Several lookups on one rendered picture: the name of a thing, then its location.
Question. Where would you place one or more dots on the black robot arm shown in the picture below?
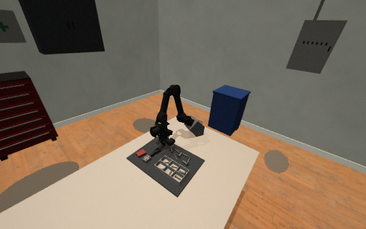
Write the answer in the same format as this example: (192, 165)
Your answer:
(162, 115)

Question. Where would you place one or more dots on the red rectangular block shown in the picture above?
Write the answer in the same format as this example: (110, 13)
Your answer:
(140, 153)

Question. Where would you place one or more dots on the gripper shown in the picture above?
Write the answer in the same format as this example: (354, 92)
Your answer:
(163, 138)

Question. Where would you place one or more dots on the beige block with dark holes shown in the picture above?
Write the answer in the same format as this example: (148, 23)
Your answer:
(146, 159)

